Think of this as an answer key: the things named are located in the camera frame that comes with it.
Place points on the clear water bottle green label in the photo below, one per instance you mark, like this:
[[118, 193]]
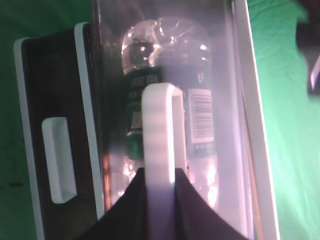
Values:
[[167, 73]]

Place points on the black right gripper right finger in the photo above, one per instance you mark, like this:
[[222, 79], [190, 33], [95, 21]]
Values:
[[194, 219]]

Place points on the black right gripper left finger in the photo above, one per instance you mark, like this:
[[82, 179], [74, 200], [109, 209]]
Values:
[[127, 218]]

